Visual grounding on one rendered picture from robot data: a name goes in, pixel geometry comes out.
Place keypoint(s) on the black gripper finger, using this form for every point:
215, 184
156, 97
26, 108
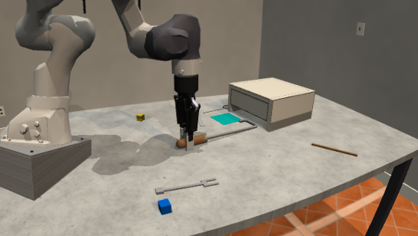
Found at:
192, 125
180, 114

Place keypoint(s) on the teal square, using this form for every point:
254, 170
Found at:
226, 118

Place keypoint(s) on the small blue cube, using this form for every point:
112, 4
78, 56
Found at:
164, 206

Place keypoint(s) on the low beige cabinet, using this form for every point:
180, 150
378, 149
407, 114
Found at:
278, 102

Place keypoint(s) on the steel hook with wooden handle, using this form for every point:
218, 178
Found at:
181, 143

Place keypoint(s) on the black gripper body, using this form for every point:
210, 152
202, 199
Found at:
186, 87

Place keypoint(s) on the small yellow cube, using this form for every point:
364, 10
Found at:
140, 117

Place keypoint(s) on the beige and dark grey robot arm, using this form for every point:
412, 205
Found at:
45, 121

